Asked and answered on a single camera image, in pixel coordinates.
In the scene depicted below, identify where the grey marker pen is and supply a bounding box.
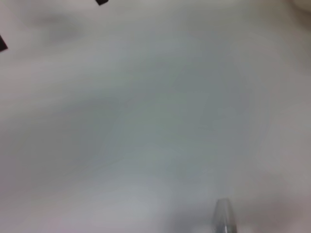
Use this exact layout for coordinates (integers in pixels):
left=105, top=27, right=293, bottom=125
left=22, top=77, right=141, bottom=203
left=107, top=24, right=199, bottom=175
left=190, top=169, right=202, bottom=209
left=212, top=198, right=239, bottom=233

